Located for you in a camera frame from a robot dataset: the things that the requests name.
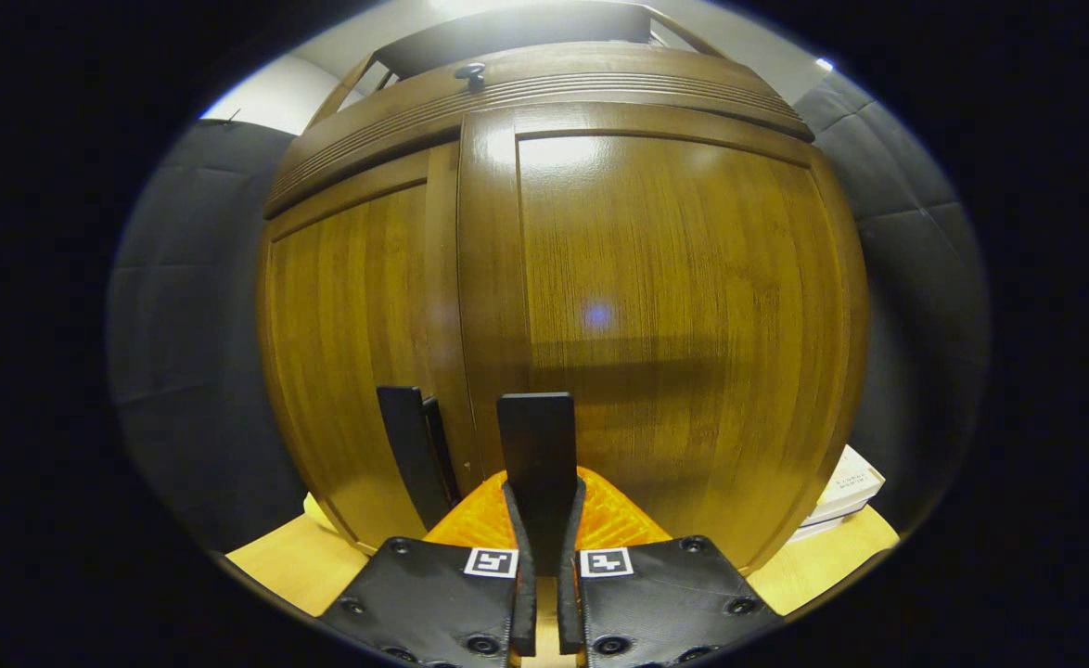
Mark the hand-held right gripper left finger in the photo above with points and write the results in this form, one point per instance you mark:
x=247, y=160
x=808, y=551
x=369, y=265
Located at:
x=526, y=612

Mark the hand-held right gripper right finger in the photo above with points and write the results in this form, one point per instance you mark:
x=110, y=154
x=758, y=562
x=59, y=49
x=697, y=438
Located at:
x=570, y=612

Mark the wooden shoe cabinet door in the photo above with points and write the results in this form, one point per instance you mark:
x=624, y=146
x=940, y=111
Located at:
x=350, y=325
x=674, y=325

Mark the wooden double-door shoe cabinet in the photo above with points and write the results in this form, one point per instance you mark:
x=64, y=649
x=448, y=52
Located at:
x=554, y=88

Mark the wooden cabinet drawer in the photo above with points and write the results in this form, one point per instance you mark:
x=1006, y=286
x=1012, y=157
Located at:
x=507, y=97

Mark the yellow soft object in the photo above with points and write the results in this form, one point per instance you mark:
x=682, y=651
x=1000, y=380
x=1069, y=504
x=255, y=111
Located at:
x=319, y=513

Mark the beige book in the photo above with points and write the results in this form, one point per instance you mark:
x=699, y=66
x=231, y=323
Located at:
x=851, y=482

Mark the black backdrop cloth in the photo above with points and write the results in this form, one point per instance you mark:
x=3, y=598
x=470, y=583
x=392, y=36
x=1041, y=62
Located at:
x=192, y=353

